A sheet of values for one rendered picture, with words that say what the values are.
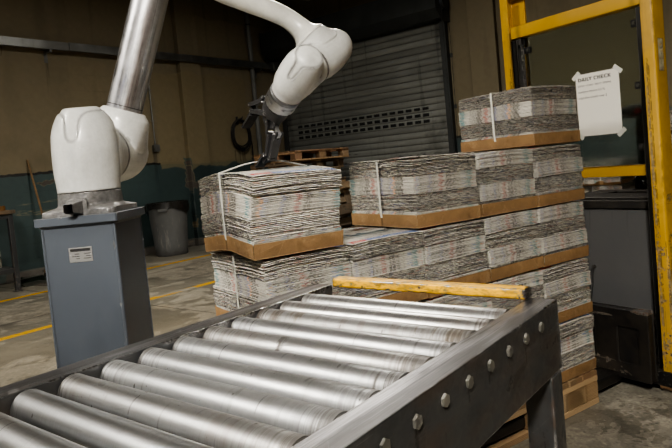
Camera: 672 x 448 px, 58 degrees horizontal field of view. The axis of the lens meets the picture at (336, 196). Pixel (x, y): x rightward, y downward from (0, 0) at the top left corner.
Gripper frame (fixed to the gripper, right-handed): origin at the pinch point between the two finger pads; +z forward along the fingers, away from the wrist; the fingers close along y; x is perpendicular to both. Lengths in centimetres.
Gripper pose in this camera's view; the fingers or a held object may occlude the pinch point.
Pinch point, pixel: (253, 144)
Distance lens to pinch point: 185.0
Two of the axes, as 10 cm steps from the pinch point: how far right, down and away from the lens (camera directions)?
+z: -4.5, 4.8, 7.6
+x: 8.3, -1.0, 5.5
